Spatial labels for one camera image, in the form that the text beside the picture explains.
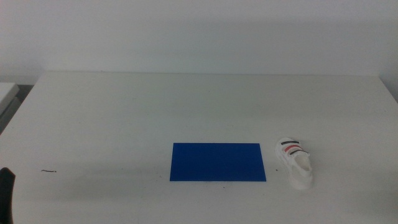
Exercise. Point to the blue rectangular mat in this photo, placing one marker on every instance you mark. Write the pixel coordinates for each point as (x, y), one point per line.
(217, 161)

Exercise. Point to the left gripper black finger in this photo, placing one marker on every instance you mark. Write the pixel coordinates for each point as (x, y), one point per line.
(6, 196)

